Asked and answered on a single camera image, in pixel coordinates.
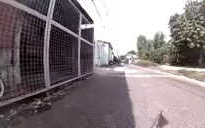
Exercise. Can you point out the white building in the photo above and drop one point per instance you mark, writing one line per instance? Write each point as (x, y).
(101, 53)

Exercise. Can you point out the pale building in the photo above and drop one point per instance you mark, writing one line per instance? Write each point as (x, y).
(131, 59)

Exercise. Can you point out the pale dirt verge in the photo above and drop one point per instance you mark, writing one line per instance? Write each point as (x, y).
(190, 75)

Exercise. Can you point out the dirt strip with rubble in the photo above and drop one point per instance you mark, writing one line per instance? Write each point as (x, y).
(30, 106)

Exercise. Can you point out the grey asphalt road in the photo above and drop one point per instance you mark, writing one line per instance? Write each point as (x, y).
(150, 100)

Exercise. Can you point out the row of trees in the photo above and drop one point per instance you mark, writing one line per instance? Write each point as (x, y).
(190, 33)

